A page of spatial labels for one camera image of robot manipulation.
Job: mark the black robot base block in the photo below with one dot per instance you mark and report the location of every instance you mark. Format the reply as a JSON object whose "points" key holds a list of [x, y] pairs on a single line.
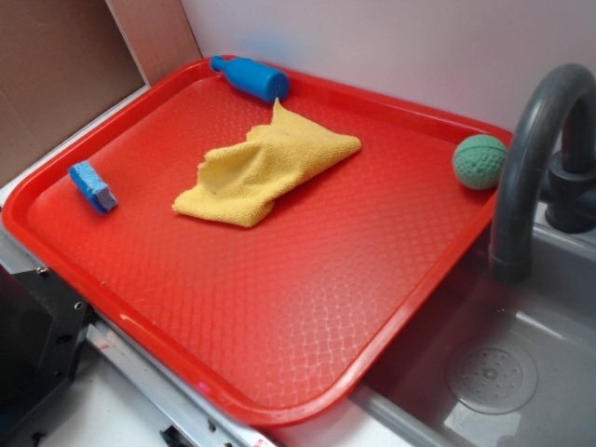
{"points": [[42, 328]]}

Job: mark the blue sponge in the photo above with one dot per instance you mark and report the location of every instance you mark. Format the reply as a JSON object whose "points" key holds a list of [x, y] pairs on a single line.
{"points": [[95, 190]]}

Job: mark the yellow microfiber cloth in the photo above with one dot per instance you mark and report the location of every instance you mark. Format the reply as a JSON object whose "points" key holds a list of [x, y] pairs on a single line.
{"points": [[239, 184]]}

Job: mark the blue plastic bottle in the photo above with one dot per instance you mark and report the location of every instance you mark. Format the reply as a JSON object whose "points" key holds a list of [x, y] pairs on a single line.
{"points": [[254, 78]]}

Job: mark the green textured ball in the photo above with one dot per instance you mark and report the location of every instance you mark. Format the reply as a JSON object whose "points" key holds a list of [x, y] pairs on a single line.
{"points": [[478, 161]]}

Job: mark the grey curved faucet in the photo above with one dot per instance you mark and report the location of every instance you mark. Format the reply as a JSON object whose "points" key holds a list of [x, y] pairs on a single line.
{"points": [[524, 180]]}

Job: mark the grey plastic sink basin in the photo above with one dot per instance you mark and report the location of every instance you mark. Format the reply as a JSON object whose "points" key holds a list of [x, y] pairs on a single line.
{"points": [[483, 363]]}

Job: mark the brown cardboard panel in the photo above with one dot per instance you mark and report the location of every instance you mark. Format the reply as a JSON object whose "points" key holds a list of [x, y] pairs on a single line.
{"points": [[66, 63]]}

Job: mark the dark faucet handle base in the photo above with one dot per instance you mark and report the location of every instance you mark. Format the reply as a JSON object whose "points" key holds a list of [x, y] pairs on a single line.
{"points": [[572, 171]]}

